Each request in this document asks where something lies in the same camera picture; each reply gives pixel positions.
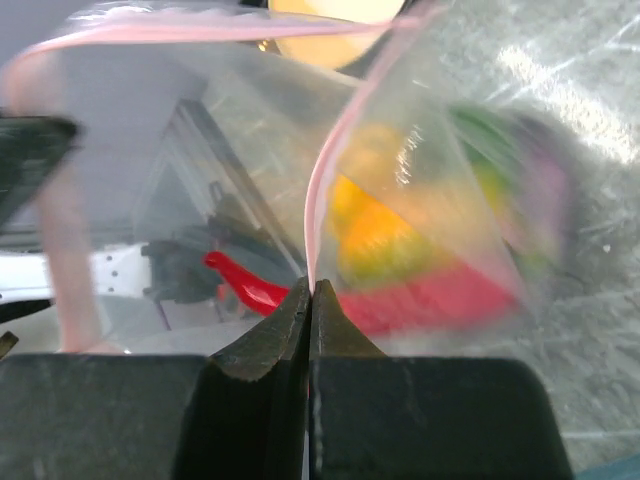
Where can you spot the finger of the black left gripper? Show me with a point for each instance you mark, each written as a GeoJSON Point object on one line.
{"type": "Point", "coordinates": [32, 149]}

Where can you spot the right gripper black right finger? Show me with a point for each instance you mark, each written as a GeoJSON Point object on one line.
{"type": "Point", "coordinates": [374, 416]}

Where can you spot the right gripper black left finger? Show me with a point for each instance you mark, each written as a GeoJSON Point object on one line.
{"type": "Point", "coordinates": [237, 414]}

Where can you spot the red chili pepper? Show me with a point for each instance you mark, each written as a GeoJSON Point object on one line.
{"type": "Point", "coordinates": [458, 297]}

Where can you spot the clear zip top bag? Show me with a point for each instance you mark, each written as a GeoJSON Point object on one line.
{"type": "Point", "coordinates": [194, 128]}

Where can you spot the orange green mango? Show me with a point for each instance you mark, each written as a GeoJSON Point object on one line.
{"type": "Point", "coordinates": [375, 244]}

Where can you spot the purple eggplant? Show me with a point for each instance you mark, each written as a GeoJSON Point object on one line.
{"type": "Point", "coordinates": [548, 186]}

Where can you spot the green bell pepper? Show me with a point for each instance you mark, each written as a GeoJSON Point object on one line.
{"type": "Point", "coordinates": [486, 137]}

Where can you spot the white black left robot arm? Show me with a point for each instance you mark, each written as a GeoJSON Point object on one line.
{"type": "Point", "coordinates": [157, 270]}

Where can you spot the translucent blue plastic container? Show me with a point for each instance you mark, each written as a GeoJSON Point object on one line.
{"type": "Point", "coordinates": [622, 469]}

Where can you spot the cream plate with leaf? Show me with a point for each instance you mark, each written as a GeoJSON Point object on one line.
{"type": "Point", "coordinates": [338, 33]}

